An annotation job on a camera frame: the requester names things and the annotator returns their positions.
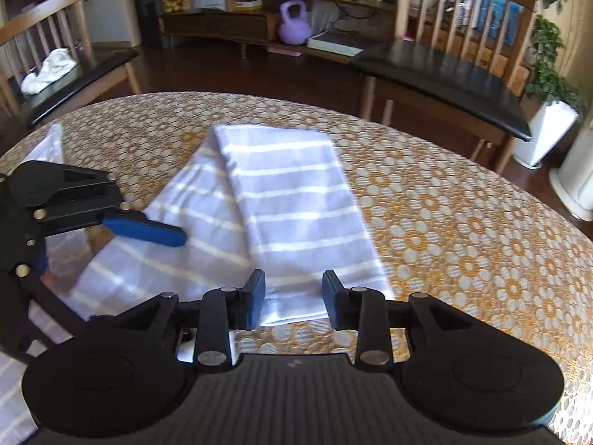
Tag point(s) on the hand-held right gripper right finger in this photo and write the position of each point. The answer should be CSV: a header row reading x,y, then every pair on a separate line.
x,y
331,299

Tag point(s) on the green plant in white pot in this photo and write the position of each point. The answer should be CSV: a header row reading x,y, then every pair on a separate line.
x,y
546,134

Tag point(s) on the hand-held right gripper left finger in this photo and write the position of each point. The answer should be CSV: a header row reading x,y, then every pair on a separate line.
x,y
257,301

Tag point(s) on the purple kettlebell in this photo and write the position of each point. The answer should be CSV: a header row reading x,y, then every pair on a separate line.
x,y
294,32

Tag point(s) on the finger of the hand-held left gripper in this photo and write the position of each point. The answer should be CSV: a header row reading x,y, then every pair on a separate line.
x,y
148,231
44,266

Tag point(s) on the wooden chair black seat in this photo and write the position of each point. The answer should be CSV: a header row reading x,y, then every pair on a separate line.
x,y
92,67
440,79

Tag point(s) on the blue framed picture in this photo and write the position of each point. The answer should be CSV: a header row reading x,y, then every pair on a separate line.
x,y
502,18

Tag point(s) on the floral lace tablecloth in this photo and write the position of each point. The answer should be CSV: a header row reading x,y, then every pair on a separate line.
x,y
463,241

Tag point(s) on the white tower air conditioner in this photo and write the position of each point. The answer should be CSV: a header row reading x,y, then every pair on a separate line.
x,y
579,181

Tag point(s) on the dark wooden tv cabinet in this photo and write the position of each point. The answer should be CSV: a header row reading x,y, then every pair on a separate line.
x,y
208,25

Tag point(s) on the white crumpled cloth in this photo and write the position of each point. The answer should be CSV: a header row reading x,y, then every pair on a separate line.
x,y
51,69

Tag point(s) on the lavender white striped shirt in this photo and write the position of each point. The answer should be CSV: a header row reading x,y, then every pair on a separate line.
x,y
287,204

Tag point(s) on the black cabinet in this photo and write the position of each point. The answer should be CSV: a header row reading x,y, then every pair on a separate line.
x,y
146,9

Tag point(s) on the white flat box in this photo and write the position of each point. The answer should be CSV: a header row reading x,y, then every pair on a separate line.
x,y
336,42

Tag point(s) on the yellow white box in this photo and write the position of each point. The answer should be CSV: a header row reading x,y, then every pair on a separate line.
x,y
245,4

